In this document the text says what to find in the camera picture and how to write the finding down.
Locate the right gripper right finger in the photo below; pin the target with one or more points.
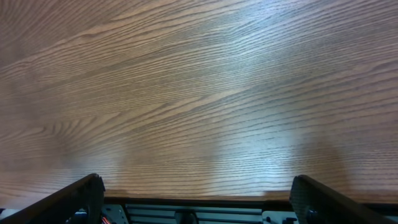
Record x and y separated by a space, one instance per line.
314 202

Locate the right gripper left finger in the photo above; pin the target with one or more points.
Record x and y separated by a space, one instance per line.
79 202

